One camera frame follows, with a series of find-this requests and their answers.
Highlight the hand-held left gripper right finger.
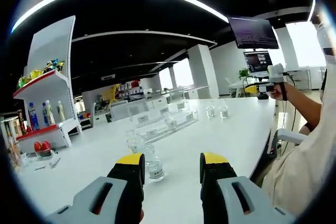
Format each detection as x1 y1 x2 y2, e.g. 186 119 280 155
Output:
199 152 295 224

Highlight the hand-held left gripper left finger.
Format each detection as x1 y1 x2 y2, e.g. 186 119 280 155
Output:
47 152 146 224

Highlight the clear acrylic reagent rack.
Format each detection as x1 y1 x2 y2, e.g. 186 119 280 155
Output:
128 98 200 143

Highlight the orange juice bottle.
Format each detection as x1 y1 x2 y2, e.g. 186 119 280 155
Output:
9 129 21 167

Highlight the cream drink bottle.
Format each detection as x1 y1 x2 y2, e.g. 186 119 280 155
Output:
56 100 66 122
45 100 56 125

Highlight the blue white drink bottle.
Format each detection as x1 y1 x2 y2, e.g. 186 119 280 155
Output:
41 102 50 127

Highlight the storage rack with boxes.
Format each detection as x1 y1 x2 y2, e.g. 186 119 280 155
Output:
115 79 144 96

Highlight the person's right hand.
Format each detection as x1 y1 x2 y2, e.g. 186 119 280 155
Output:
269 83 284 101

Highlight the laptop with lit screen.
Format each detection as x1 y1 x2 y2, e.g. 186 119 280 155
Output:
243 50 274 74

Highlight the hanging dark monitor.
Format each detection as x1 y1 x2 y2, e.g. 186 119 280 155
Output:
227 16 280 50

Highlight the person in beige shirt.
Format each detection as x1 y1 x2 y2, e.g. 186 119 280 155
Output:
261 68 336 218

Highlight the white worn device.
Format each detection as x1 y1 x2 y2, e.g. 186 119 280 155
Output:
316 22 336 65

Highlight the red rounded object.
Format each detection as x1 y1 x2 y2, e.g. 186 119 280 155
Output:
33 141 53 157

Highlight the ceiling light strip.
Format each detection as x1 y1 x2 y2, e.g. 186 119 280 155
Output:
309 0 317 23

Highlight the white mesh desk screen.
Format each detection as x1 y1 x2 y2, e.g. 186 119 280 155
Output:
110 100 148 122

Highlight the red chip can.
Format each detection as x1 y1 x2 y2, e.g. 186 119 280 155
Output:
16 109 27 135

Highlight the green snack bag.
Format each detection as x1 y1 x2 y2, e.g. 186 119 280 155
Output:
16 74 30 91

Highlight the yellow snack bag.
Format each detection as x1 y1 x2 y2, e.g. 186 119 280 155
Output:
28 69 44 80

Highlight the dark blue snack bag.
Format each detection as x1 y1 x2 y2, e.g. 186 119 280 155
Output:
43 58 66 74

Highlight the white display shelf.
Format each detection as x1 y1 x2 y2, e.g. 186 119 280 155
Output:
13 15 82 154

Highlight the black wrist strap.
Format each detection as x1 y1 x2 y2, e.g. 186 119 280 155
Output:
280 81 288 101

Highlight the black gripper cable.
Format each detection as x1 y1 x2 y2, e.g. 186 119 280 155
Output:
277 87 299 156

